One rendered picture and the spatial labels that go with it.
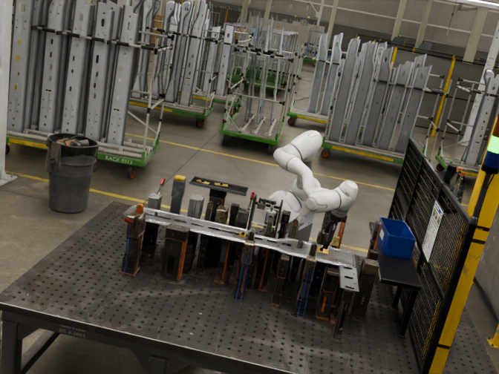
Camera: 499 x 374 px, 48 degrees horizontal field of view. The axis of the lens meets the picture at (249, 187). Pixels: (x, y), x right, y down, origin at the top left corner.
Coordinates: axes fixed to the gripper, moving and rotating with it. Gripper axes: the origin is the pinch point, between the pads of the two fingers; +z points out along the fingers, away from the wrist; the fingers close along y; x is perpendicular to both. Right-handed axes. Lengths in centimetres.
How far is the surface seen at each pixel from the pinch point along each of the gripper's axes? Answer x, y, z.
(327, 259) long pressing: 3.6, 8.3, 7.2
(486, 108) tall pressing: 293, -694, 192
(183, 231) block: -78, 20, 10
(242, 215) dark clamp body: -50, -16, 16
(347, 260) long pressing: 15.2, 4.2, 7.3
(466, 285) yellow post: 61, 42, -35
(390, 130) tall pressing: 150, -654, 268
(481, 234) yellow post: 58, 33, -59
